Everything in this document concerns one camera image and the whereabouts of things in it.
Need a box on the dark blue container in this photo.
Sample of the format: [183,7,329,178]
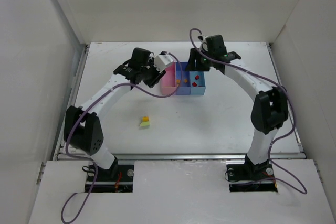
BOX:
[176,62,191,95]

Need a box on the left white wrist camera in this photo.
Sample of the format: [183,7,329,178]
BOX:
[154,51,174,72]

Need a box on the pink container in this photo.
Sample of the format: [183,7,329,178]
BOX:
[160,63,176,95]

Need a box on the green orange lego piece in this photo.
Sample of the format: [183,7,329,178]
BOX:
[140,116,150,127]

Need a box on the aluminium rail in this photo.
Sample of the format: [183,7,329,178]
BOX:
[57,154,308,161]

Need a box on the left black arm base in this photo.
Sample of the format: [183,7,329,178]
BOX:
[82,164,134,193]

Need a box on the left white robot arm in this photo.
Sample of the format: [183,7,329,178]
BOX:
[64,48,174,173]

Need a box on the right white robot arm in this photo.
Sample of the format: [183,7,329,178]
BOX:
[186,34,289,180]

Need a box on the light blue container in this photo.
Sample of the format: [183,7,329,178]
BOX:
[190,71,206,95]

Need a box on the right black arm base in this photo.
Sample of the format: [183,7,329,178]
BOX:
[225,163,278,193]

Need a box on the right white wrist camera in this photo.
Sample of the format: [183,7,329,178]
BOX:
[198,35,208,51]

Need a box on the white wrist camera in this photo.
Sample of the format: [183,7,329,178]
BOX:
[198,35,208,51]
[154,51,174,72]

